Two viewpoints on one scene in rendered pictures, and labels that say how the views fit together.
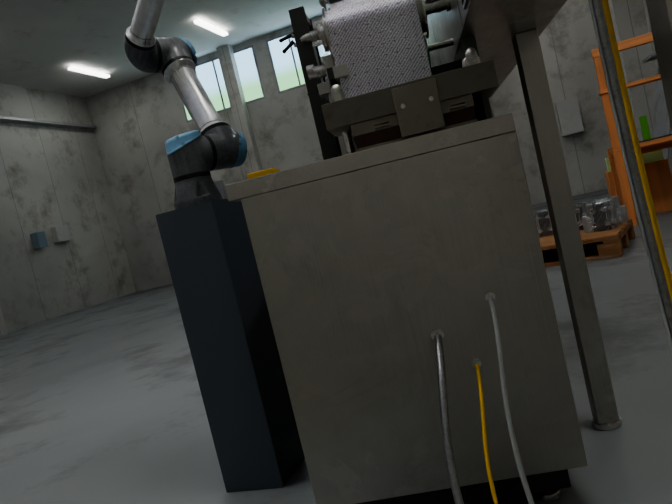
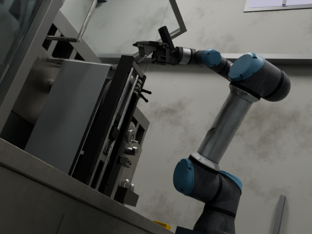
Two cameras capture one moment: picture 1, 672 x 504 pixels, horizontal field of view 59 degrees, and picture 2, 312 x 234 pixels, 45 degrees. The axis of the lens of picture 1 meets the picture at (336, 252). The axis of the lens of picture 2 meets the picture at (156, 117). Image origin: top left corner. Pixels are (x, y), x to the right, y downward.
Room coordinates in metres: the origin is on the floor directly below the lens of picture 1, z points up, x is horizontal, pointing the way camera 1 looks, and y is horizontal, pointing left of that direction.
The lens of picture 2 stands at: (3.30, 0.45, 0.80)
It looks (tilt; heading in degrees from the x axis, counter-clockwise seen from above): 19 degrees up; 196
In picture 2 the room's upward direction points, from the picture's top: 18 degrees clockwise
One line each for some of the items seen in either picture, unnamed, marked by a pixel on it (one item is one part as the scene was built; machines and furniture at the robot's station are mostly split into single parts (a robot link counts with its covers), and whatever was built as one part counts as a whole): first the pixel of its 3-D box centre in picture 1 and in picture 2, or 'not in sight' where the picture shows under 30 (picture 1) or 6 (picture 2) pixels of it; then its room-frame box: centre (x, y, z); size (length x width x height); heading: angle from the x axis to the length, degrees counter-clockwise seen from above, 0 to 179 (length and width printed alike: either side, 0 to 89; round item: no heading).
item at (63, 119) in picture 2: not in sight; (57, 118); (1.97, -0.33, 1.17); 0.34 x 0.05 x 0.54; 81
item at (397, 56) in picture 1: (383, 69); not in sight; (1.59, -0.23, 1.11); 0.23 x 0.01 x 0.18; 81
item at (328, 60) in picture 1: (334, 113); (118, 176); (1.70, -0.09, 1.05); 0.06 x 0.05 x 0.31; 81
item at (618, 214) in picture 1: (539, 236); not in sight; (4.97, -1.68, 0.19); 1.36 x 0.94 x 0.38; 59
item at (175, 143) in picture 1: (188, 154); (223, 191); (1.91, 0.38, 1.07); 0.13 x 0.12 x 0.14; 131
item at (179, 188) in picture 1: (195, 190); (216, 224); (1.91, 0.39, 0.95); 0.15 x 0.15 x 0.10
